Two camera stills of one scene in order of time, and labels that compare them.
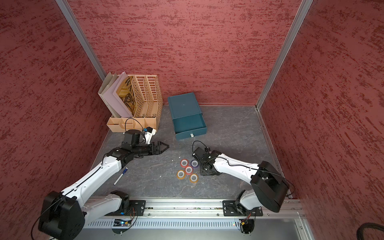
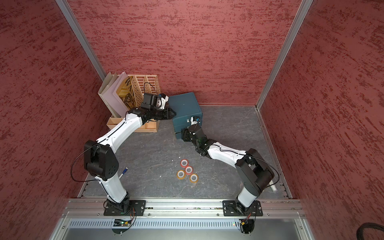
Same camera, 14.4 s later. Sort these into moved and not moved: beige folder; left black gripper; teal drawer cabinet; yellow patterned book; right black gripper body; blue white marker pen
Moved: left black gripper; right black gripper body
Not moved: blue white marker pen; teal drawer cabinet; beige folder; yellow patterned book
